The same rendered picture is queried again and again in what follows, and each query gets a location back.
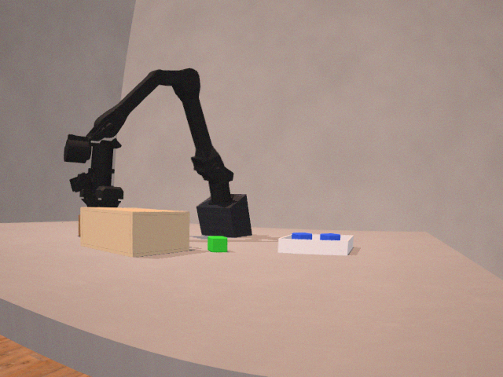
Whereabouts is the green block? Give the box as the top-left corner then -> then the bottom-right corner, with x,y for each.
207,236 -> 228,252

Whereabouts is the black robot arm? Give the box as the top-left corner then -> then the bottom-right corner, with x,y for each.
64,68 -> 234,205

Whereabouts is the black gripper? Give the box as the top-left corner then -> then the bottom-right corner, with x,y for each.
79,163 -> 123,208

